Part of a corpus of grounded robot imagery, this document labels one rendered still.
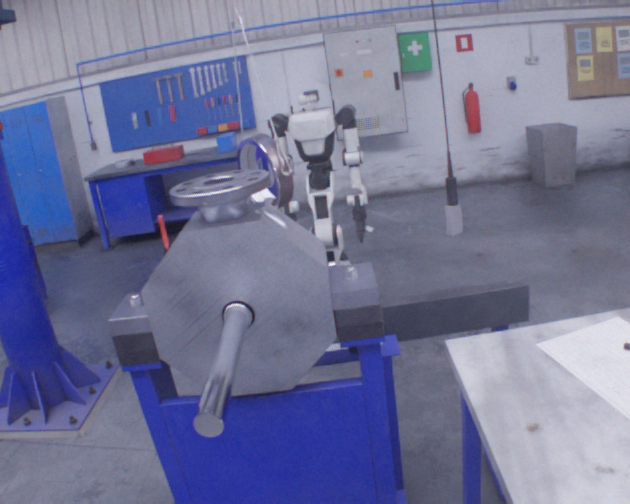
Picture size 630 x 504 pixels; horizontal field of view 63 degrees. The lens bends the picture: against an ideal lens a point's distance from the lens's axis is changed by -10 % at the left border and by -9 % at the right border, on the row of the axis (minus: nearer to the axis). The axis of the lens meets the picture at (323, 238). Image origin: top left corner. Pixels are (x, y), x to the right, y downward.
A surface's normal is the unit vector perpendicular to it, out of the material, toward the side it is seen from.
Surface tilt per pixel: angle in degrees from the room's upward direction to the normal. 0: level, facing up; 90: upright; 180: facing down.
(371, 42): 90
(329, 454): 90
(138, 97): 90
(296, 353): 90
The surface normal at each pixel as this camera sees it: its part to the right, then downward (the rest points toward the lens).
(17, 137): -0.01, 0.31
